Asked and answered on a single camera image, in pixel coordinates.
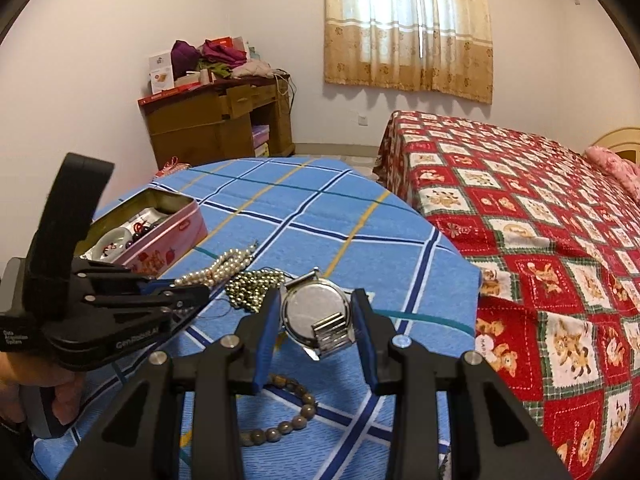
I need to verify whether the pale green jade bangle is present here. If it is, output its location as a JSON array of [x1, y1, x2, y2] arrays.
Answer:
[[84, 226, 132, 263]]

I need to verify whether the silver metal wristwatch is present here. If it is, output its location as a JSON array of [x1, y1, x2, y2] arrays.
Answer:
[[280, 268, 356, 362]]

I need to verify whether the person's left hand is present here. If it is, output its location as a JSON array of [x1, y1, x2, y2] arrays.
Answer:
[[1, 352, 85, 426]]

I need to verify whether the pink metal tin box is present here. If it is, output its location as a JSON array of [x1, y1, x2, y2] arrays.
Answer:
[[75, 188, 207, 276]]

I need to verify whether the blue plaid tablecloth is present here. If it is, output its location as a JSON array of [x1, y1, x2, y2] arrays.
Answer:
[[31, 155, 484, 480]]

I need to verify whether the clothes pile on floor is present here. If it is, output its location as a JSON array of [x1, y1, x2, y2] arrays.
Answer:
[[155, 157, 191, 178]]

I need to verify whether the brown wooden desk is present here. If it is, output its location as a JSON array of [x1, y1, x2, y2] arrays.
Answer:
[[138, 74, 295, 168]]

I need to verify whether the red patterned bed quilt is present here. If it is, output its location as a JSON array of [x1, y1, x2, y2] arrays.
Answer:
[[375, 110, 639, 479]]

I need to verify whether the white cardboard box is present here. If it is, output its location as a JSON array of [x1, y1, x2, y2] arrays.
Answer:
[[149, 51, 175, 94]]

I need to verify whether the clothes pile on desk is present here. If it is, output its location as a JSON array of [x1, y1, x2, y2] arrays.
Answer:
[[170, 40, 277, 80]]

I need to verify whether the pink floral pillow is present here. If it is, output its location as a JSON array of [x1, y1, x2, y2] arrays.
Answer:
[[585, 145, 640, 203]]

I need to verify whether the beige window curtain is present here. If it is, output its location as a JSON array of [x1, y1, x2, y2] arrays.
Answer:
[[323, 0, 494, 104]]

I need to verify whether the cream wooden headboard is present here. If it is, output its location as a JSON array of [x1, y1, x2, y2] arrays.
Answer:
[[594, 127, 640, 165]]

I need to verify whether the grey-green pearl necklace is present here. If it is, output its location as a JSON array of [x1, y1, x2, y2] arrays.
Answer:
[[223, 268, 294, 310]]

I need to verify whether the white pearl necklace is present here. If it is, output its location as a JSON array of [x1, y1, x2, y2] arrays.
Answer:
[[171, 242, 260, 288]]

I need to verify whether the brown wooden bead bracelet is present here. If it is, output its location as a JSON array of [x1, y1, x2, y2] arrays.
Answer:
[[238, 372, 319, 448]]

